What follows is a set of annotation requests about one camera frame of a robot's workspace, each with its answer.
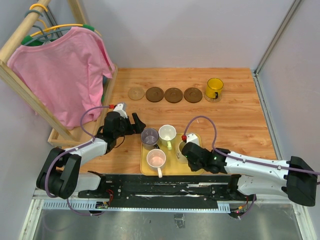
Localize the grey hanger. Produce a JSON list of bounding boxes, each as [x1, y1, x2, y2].
[[24, 6, 71, 46]]

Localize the pink white mug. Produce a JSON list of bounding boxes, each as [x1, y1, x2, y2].
[[146, 149, 167, 178]]

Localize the white slotted cable duct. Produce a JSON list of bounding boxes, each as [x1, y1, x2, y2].
[[41, 201, 231, 213]]

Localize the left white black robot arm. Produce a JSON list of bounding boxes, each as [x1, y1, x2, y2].
[[36, 111, 146, 199]]

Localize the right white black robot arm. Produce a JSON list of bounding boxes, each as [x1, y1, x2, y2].
[[181, 142, 319, 207]]

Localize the pink t-shirt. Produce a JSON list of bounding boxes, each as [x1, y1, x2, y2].
[[7, 27, 115, 130]]

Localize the white cup green handle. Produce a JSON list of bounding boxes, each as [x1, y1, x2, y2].
[[158, 124, 177, 151]]

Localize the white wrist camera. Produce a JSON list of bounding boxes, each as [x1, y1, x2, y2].
[[113, 102, 128, 119], [186, 133, 201, 146]]

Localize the yellow plastic tray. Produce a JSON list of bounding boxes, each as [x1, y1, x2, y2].
[[140, 133, 204, 176]]

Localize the brown wooden coaster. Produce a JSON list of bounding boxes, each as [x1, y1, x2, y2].
[[164, 87, 183, 104], [145, 86, 164, 103], [183, 87, 203, 103]]

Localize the yellow green hanger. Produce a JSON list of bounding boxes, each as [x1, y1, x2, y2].
[[20, 0, 102, 47]]

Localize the wooden clothes rack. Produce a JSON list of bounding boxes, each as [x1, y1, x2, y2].
[[0, 0, 118, 147]]

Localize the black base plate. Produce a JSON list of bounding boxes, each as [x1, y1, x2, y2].
[[48, 172, 258, 210]]

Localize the yellow transparent cup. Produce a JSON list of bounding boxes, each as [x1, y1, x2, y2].
[[205, 78, 224, 99]]

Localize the cream white mug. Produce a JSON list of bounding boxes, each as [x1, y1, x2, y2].
[[176, 141, 188, 164]]

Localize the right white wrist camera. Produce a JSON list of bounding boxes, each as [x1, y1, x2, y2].
[[186, 133, 201, 146]]

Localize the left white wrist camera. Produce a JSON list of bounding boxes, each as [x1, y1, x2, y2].
[[113, 102, 128, 119]]

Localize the woven rattan coaster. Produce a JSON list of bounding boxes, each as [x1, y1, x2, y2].
[[204, 91, 222, 103], [128, 87, 145, 101]]

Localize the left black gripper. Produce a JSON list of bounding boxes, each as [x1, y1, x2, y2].
[[114, 112, 146, 138]]

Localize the aluminium frame rail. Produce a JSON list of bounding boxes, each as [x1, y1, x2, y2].
[[251, 0, 304, 160]]

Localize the grey purple cup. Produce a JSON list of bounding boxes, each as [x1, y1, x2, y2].
[[140, 127, 160, 151]]

